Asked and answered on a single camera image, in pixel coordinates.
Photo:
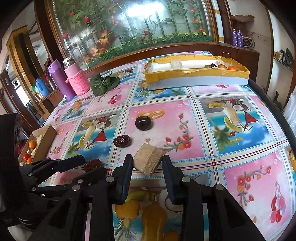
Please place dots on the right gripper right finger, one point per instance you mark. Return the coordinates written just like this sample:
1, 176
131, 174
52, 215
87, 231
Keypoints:
185, 191

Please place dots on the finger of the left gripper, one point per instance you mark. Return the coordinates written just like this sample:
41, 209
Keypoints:
42, 170
85, 180

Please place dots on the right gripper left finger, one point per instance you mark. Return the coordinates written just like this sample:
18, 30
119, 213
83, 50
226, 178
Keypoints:
112, 190

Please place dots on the red cherry tomato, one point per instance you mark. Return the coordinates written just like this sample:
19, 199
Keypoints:
26, 156

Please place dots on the small orange mandarin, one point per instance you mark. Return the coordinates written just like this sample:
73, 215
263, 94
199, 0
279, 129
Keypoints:
32, 144

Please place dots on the beige puffed cake chunk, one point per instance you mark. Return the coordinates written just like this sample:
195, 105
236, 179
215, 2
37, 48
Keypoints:
147, 159

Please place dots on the cardboard tray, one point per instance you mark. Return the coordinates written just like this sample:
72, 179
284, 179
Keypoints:
44, 137

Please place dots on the dark red jujube date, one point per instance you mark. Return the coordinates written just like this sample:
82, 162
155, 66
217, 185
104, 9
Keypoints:
122, 141

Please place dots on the dark plum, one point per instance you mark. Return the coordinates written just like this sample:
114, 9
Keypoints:
143, 123

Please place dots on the fruit print tablecloth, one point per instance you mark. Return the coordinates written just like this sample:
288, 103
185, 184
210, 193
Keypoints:
217, 134

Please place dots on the blue kettle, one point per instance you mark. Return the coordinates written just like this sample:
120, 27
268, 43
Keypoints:
41, 86

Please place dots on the green leafy vegetable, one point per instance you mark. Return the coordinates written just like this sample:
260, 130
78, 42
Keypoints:
101, 85

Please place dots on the pink sleeved jar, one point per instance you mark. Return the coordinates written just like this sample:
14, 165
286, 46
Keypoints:
75, 76

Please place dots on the purple thermos bottle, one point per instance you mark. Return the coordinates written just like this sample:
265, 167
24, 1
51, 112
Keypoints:
59, 76

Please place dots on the yellow silver long box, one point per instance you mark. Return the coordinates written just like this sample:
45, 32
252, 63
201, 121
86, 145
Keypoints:
194, 70

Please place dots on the white plastic bag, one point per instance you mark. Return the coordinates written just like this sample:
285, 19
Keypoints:
290, 111

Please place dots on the purple spray cans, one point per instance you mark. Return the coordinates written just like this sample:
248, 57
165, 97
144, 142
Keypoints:
237, 38

